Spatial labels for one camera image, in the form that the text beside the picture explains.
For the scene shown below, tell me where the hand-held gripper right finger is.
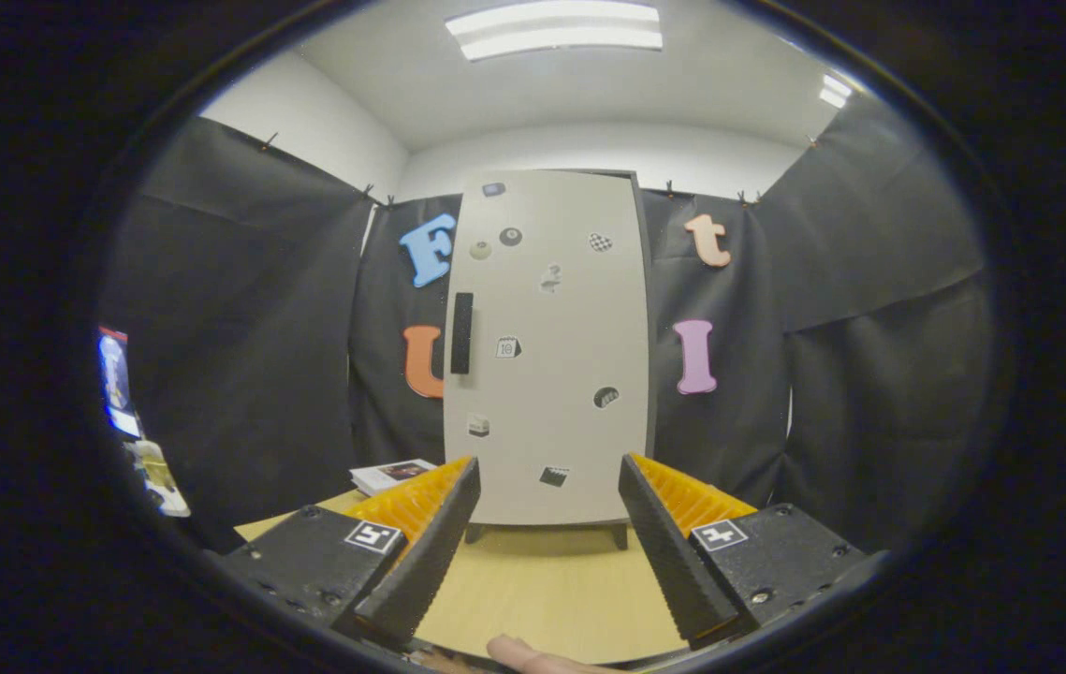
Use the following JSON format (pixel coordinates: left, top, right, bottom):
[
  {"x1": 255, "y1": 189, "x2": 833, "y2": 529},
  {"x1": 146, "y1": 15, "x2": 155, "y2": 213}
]
[{"x1": 618, "y1": 453, "x2": 889, "y2": 652}]

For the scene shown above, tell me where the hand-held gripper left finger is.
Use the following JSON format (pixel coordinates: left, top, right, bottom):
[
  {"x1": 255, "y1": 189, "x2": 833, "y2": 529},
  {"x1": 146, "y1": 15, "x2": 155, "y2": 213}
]
[{"x1": 214, "y1": 456, "x2": 482, "y2": 652}]

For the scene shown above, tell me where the grey shoe cabinet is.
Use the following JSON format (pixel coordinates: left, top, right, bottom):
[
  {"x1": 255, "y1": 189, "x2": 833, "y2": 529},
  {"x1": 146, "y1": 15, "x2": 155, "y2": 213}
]
[{"x1": 444, "y1": 167, "x2": 657, "y2": 549}]

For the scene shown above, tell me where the light grey shoe cabinet door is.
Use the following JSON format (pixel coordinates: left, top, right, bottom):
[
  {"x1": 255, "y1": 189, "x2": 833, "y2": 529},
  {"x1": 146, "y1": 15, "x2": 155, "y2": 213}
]
[{"x1": 444, "y1": 168, "x2": 650, "y2": 527}]

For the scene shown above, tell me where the black door handle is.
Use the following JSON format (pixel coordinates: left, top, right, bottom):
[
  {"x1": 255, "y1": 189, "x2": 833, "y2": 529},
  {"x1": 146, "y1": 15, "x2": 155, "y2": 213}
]
[{"x1": 450, "y1": 292, "x2": 475, "y2": 375}]

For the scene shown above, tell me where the yellow packet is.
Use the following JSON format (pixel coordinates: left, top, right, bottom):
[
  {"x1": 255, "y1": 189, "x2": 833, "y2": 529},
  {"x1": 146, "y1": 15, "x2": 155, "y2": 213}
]
[{"x1": 125, "y1": 438, "x2": 192, "y2": 519}]

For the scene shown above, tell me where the black backdrop cloth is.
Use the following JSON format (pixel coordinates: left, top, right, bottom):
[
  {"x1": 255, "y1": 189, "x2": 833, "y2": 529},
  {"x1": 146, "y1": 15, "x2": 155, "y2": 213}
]
[{"x1": 97, "y1": 94, "x2": 997, "y2": 553}]

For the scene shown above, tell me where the blue bottle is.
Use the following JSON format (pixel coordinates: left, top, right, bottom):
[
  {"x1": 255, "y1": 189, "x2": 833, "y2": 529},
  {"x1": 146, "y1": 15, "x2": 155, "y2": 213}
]
[{"x1": 97, "y1": 325, "x2": 142, "y2": 441}]

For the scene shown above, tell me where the long ceiling light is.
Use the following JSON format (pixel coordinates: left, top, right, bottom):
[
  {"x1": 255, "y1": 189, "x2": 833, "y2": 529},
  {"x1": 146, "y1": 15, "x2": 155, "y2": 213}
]
[{"x1": 445, "y1": 0, "x2": 664, "y2": 63}]

